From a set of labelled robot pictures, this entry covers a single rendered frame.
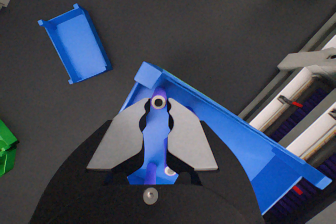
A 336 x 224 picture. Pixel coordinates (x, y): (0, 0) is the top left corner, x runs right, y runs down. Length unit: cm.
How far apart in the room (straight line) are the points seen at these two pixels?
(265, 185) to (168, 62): 59
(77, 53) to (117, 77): 23
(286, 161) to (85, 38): 85
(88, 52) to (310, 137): 99
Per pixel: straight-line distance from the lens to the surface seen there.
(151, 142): 23
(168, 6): 73
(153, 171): 24
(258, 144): 30
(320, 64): 82
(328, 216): 53
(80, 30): 80
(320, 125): 64
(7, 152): 124
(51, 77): 91
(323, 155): 64
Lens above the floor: 67
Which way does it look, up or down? 76 degrees down
